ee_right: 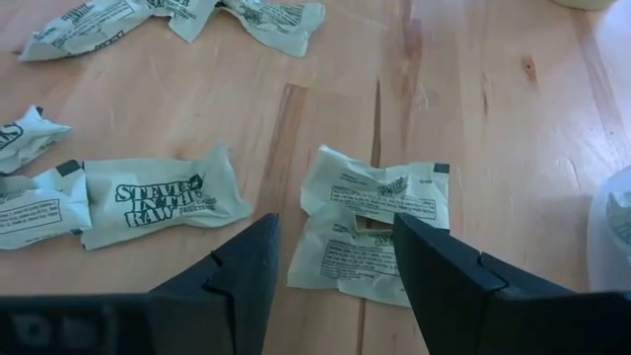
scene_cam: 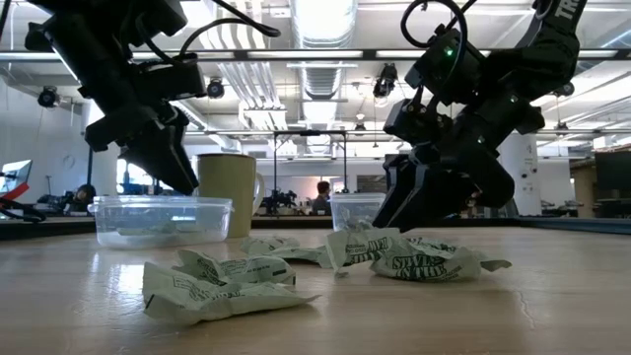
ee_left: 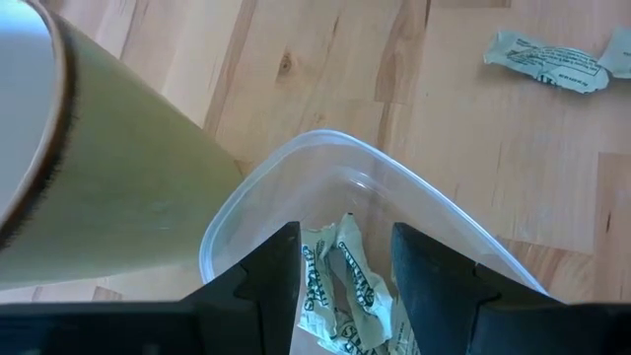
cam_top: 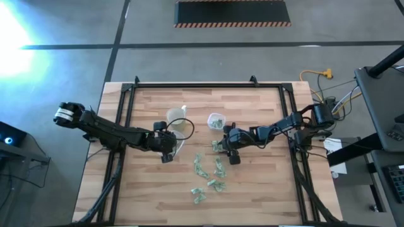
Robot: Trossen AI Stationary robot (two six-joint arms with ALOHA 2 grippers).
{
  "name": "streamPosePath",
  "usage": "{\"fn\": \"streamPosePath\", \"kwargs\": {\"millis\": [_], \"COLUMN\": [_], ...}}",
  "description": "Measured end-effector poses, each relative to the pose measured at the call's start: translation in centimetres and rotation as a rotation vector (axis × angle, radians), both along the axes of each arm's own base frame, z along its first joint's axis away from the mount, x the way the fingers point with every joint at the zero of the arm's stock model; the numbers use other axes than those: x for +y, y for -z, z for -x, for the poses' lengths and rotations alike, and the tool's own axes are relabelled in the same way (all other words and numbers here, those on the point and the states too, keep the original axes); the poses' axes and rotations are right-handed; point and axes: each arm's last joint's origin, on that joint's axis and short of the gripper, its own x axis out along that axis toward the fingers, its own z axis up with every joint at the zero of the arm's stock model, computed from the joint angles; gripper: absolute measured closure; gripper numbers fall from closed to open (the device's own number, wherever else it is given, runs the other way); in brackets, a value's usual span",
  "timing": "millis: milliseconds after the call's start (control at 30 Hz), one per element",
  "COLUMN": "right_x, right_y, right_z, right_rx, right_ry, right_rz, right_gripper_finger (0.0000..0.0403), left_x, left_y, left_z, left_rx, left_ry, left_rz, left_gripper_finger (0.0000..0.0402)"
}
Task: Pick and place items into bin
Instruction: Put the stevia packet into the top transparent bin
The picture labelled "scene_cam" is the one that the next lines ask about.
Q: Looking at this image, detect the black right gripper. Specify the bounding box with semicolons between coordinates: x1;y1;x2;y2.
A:
373;93;546;233

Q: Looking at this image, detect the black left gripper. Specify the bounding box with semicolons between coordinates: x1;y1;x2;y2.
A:
119;52;208;194

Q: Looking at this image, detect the small clear plastic container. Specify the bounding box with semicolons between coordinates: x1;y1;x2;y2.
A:
328;192;387;233

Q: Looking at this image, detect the wide clear plastic container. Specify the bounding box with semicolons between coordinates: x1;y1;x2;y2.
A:
87;194;234;250

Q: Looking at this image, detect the black ceiling spotlight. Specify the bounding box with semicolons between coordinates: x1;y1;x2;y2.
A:
372;62;399;99
551;81;577;99
205;77;227;100
37;86;60;108

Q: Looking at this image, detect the white round column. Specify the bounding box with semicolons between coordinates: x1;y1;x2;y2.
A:
496;132;542;217

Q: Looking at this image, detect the person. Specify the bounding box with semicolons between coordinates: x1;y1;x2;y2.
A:
312;179;334;217
73;183;98;211

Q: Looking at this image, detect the tilted grey screen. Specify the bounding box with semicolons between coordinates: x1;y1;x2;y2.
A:
0;159;34;194

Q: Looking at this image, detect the red bar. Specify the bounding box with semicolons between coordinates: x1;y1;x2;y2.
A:
0;181;31;202

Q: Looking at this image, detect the black beam with light strips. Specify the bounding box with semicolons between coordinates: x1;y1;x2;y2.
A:
0;47;631;62

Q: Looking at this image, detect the black computer monitor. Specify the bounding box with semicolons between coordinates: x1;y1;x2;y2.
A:
594;150;631;198

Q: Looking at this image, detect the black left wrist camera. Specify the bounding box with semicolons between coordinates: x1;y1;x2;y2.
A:
85;105;167;153

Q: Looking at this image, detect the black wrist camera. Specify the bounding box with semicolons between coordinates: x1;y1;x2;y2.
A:
383;97;448;145
85;105;167;153

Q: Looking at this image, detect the olive mug white handle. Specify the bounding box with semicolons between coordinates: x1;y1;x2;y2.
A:
195;152;267;240

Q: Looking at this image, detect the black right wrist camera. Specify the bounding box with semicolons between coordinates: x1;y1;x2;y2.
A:
383;97;448;145

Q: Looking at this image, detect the black background frame stand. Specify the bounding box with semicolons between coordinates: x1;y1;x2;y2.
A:
272;129;349;217

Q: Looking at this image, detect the black aluminium table frame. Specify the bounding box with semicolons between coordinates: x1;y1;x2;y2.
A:
0;215;631;242

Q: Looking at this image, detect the silver round ceiling duct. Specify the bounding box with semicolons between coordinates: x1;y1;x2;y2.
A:
290;0;359;155

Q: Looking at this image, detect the black cable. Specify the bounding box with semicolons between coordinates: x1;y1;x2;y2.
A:
0;196;48;224

